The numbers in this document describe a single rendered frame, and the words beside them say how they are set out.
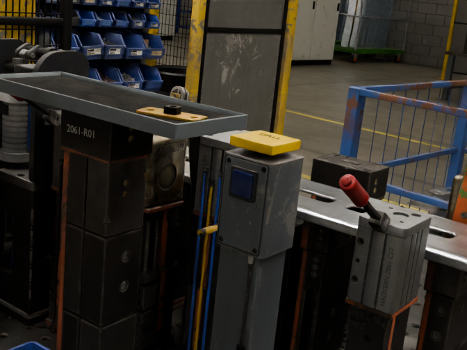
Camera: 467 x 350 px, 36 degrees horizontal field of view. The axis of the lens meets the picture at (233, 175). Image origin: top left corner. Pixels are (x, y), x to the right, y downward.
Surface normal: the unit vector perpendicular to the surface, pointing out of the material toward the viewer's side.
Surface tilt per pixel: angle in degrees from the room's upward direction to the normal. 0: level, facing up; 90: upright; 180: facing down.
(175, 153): 90
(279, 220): 90
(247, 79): 90
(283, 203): 90
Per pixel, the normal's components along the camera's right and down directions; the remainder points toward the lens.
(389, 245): -0.61, 0.15
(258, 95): 0.72, 0.27
